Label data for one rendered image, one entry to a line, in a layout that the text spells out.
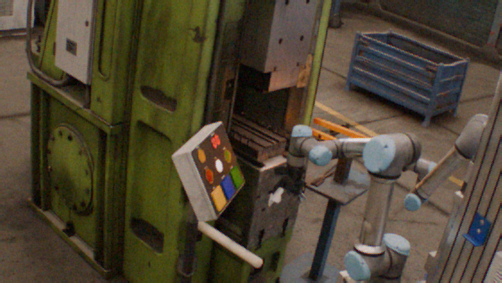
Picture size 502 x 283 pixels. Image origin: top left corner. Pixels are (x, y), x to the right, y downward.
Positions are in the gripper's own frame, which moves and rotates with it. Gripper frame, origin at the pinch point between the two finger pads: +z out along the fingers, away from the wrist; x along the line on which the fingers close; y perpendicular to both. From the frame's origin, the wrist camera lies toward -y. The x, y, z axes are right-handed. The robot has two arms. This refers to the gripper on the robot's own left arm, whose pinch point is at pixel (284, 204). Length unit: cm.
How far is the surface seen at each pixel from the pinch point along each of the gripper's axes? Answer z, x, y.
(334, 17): 74, 437, -640
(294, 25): -64, 15, -43
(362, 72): 66, 290, -345
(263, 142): -5.6, 10.4, -45.2
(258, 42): -55, -1, -43
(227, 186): -8.3, -24.9, -4.2
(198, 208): -4.8, -39.5, 3.9
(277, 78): -39, 10, -41
